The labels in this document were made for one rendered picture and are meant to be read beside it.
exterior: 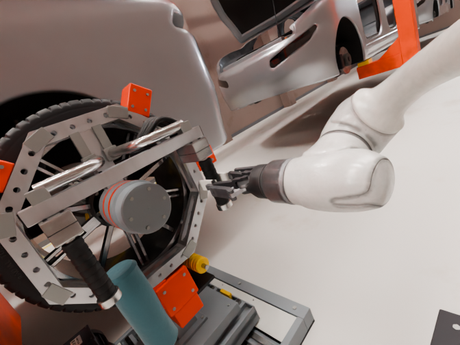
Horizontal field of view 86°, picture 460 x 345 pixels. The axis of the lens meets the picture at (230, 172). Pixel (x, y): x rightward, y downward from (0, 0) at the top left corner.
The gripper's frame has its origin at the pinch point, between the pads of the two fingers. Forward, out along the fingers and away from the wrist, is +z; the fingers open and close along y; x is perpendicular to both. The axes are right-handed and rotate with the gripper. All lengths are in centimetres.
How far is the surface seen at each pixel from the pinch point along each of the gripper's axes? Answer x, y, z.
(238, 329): -67, -4, 23
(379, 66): -22, 344, 58
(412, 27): 8, 344, 19
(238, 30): 102, 313, 231
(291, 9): 88, 321, 141
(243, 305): -67, 6, 28
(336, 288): -83, 43, 5
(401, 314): -83, 41, -22
